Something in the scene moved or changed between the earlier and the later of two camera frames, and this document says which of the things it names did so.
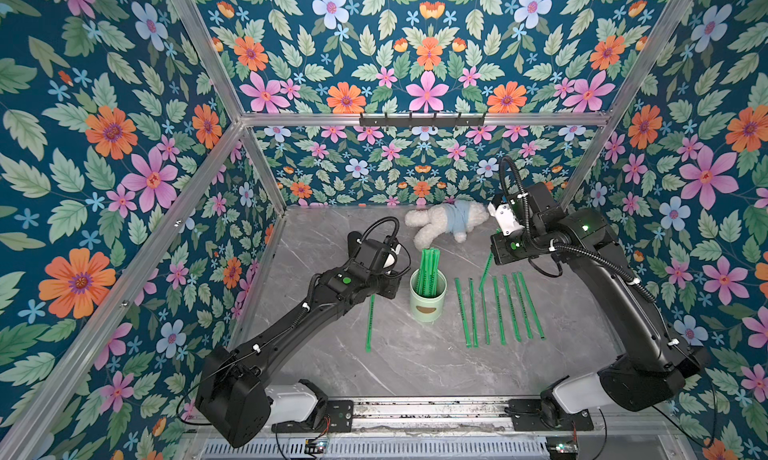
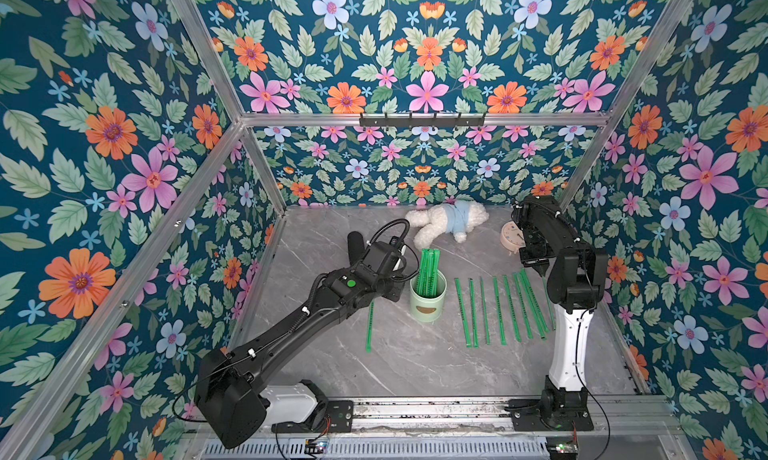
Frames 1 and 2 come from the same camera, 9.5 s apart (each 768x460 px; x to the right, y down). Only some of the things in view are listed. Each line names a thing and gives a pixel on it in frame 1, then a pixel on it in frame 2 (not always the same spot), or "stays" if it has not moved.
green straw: [486, 271] -> [541, 316]
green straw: [512, 309] stays
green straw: [499, 312] stays
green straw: [522, 306] stays
